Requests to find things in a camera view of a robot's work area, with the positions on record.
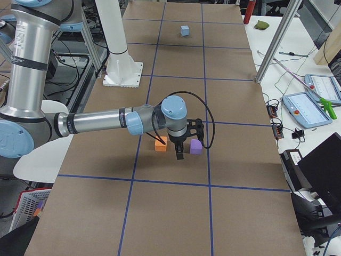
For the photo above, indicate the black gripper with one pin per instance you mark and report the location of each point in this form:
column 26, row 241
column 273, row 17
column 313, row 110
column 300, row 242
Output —
column 177, row 140

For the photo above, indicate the light blue foam block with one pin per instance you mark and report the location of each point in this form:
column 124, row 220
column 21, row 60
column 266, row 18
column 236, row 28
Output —
column 185, row 30

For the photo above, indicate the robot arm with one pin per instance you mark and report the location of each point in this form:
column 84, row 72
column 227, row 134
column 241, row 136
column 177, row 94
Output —
column 26, row 127

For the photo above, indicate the purple foam block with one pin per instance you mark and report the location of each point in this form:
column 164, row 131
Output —
column 195, row 147

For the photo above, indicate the orange foam block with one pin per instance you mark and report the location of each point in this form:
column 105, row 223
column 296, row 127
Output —
column 159, row 146

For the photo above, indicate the black power adapter box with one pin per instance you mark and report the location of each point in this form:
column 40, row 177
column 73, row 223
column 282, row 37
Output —
column 293, row 173

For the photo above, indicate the near teach pendant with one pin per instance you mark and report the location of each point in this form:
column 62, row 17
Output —
column 307, row 113

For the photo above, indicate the teach pendant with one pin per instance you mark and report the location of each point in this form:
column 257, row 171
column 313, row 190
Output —
column 307, row 113
column 326, row 87

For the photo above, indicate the black laptop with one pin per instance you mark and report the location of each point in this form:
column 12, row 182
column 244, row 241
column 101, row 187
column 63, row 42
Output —
column 321, row 167

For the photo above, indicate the olive green pouch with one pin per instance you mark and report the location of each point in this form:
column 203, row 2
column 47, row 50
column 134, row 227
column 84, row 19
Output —
column 261, row 25

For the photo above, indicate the white perforated basket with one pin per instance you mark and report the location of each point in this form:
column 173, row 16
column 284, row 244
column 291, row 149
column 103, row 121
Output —
column 29, row 204

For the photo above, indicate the far teach pendant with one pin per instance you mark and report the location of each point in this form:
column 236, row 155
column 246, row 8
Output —
column 326, row 87

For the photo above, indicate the red water bottle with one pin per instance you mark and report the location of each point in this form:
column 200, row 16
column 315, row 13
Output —
column 249, row 11

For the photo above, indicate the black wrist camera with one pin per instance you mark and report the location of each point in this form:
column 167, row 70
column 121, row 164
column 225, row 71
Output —
column 195, row 127

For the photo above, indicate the green strap smartwatch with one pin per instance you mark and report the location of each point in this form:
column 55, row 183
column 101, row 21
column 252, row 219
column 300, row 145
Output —
column 294, row 54

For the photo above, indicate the green handled reacher grabber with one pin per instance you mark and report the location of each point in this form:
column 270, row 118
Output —
column 326, row 103

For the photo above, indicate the aluminium frame post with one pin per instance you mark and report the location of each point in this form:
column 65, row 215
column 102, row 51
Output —
column 284, row 24

